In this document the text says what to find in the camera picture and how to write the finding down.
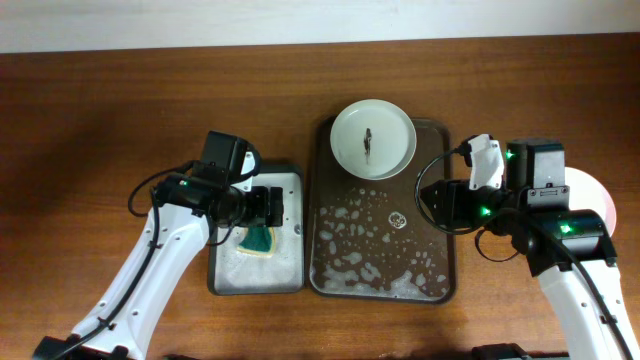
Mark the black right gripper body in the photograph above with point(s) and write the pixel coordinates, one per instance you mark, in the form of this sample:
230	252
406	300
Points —
469	205

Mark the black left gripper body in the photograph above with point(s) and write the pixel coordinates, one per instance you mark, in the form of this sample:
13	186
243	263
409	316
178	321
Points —
255	211

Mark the green yellow sponge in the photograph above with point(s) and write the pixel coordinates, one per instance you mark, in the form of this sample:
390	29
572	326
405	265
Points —
258	241

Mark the pale green stained plate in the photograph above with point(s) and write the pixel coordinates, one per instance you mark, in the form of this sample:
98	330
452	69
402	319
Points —
373	139

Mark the pink white plate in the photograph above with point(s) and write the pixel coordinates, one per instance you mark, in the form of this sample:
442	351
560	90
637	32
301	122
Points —
587	193

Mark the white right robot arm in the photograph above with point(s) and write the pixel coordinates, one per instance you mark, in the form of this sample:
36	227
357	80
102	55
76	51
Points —
569	252

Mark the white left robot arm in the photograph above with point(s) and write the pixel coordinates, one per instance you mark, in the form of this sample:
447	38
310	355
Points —
185	215

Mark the grey soapy tray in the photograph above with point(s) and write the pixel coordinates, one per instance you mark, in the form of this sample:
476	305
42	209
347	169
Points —
232	271

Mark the dark brown serving tray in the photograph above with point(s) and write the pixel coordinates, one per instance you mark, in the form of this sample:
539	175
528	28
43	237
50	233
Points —
367	239

